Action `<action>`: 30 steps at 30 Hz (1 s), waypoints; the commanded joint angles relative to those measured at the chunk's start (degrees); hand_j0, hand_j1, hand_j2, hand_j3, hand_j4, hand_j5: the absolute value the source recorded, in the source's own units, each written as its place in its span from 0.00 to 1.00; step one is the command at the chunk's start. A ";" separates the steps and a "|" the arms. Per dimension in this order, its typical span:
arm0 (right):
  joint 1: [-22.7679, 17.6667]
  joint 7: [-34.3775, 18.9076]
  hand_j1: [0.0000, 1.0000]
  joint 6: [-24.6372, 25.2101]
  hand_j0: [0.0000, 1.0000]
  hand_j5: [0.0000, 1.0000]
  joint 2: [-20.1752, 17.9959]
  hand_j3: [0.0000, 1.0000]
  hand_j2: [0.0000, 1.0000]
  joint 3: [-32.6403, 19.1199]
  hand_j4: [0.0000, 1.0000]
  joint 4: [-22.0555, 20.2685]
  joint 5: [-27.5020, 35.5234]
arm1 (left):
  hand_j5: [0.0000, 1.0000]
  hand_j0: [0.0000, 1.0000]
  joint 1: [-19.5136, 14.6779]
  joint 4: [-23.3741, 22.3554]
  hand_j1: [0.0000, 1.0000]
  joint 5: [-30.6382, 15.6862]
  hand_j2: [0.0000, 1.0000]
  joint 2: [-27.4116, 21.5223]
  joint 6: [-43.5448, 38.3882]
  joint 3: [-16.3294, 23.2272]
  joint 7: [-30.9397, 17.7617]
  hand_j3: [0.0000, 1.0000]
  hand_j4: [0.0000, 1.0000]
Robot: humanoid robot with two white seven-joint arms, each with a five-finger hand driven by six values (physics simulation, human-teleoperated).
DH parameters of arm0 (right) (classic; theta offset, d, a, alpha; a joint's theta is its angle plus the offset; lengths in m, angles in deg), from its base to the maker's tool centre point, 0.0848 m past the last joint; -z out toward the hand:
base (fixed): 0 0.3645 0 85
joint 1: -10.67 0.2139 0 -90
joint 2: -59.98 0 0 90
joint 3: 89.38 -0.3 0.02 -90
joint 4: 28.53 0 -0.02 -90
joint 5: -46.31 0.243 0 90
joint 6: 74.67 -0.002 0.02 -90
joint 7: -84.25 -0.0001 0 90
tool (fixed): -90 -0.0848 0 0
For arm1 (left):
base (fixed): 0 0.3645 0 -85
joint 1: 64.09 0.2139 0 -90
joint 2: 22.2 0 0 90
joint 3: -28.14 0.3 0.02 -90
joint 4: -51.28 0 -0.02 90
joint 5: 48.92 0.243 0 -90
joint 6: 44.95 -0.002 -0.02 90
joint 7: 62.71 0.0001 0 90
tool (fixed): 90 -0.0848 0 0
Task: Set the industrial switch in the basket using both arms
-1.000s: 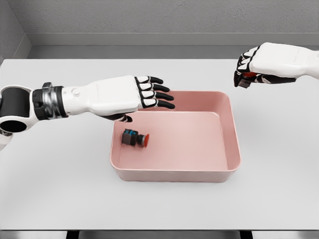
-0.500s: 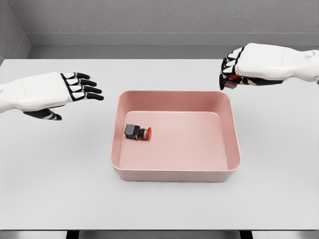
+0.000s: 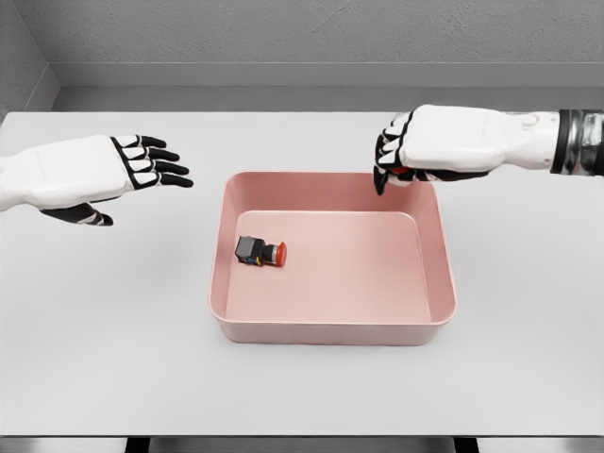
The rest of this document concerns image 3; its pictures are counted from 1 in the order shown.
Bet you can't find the black red-button industrial switch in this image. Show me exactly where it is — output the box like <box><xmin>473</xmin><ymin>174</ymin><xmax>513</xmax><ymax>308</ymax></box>
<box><xmin>234</xmin><ymin>235</ymin><xmax>288</xmax><ymax>268</ymax></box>

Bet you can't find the pink rectangular basket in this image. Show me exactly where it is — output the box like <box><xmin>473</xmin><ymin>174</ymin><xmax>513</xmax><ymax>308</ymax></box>
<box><xmin>208</xmin><ymin>171</ymin><xmax>459</xmax><ymax>347</ymax></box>

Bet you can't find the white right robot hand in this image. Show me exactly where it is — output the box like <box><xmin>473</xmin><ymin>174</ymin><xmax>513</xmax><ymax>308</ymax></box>
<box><xmin>372</xmin><ymin>104</ymin><xmax>510</xmax><ymax>197</ymax></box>

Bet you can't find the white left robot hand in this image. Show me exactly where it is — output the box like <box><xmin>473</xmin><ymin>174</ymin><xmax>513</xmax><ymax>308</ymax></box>
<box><xmin>24</xmin><ymin>134</ymin><xmax>195</xmax><ymax>227</ymax></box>

